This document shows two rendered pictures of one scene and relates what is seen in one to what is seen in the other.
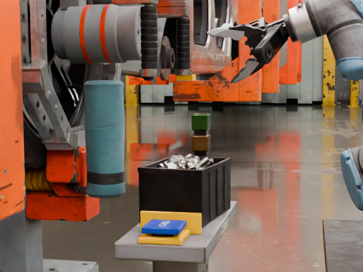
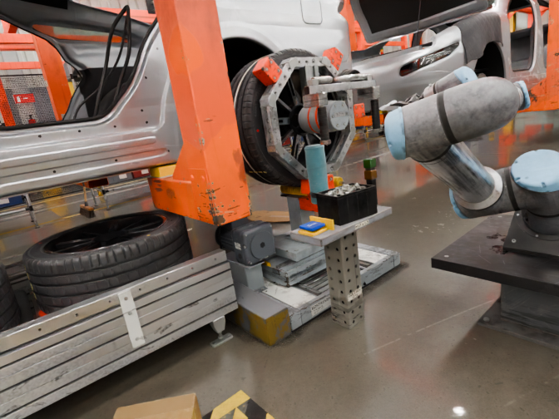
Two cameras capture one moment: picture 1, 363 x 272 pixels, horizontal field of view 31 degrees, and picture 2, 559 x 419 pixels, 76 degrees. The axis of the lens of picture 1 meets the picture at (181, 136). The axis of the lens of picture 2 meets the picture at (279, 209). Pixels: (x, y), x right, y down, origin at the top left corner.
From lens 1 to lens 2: 74 cm
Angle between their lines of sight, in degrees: 41
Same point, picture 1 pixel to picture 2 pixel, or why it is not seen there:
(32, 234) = (306, 215)
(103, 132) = (312, 172)
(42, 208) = (304, 204)
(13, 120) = (237, 178)
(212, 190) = (351, 205)
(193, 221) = (329, 223)
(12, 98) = (235, 169)
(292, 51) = not seen: outside the picture
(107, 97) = (312, 155)
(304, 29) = not seen: hidden behind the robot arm
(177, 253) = (311, 240)
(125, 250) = (294, 235)
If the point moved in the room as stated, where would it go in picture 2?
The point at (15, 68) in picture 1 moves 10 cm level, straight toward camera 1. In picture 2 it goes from (236, 155) to (222, 159)
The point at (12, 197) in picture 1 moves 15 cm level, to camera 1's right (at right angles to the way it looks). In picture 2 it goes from (239, 211) to (269, 213)
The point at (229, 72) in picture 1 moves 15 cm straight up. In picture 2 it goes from (537, 89) to (538, 75)
